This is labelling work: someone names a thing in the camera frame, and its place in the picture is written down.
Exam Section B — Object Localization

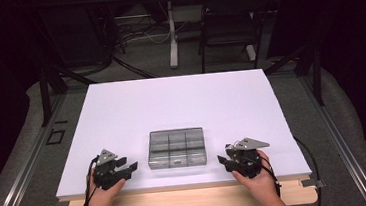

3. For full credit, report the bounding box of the black floor cable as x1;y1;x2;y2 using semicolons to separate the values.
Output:
111;51;161;83

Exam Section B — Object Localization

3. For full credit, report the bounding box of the clear plastic compartment box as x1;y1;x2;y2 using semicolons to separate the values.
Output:
144;126;209;171

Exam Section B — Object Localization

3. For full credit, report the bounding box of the black folding chair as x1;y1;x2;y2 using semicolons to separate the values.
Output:
194;0;277;74

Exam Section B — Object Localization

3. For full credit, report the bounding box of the black metal stand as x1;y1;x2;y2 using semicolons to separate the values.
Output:
35;54;100;128
260;42;326;112

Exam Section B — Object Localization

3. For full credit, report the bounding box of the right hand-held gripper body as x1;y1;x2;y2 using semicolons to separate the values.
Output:
228;135;274;181

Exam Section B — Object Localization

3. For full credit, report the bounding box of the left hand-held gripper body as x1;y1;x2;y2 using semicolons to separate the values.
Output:
89;147;127;192

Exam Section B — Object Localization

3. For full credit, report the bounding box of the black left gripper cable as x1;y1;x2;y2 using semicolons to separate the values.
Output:
75;155;104;206

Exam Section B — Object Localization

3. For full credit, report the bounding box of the person's right hand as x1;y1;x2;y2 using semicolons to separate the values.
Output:
230;148;282;202

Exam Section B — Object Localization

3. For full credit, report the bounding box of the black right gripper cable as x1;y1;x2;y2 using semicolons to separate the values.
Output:
257;133;324;206

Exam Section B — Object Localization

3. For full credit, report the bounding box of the black equipment case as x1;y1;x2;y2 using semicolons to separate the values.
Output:
40;1;124;73

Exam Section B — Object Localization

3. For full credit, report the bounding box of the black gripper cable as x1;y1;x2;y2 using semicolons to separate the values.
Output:
257;133;324;206
75;155;104;206

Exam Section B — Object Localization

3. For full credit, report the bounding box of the metal floor rail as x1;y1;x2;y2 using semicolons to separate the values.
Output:
0;91;78;206
297;66;366;206

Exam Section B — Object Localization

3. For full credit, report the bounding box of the person's left hand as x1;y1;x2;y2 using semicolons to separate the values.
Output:
87;167;128;205

